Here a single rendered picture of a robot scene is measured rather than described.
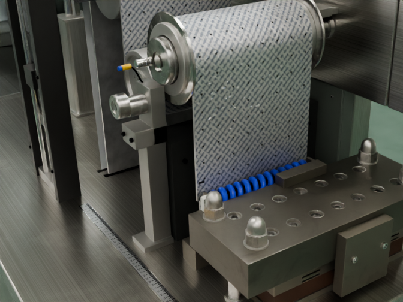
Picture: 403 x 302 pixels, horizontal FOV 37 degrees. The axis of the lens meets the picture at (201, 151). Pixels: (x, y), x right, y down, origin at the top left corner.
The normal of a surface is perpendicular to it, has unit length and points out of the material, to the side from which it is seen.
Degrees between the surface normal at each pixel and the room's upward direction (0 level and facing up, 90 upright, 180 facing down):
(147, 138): 90
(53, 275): 0
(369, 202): 0
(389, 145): 0
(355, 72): 90
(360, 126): 90
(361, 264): 90
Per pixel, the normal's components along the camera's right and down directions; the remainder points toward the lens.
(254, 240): -0.47, 0.40
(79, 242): -0.03, -0.90
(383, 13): -0.85, 0.25
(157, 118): 0.53, 0.36
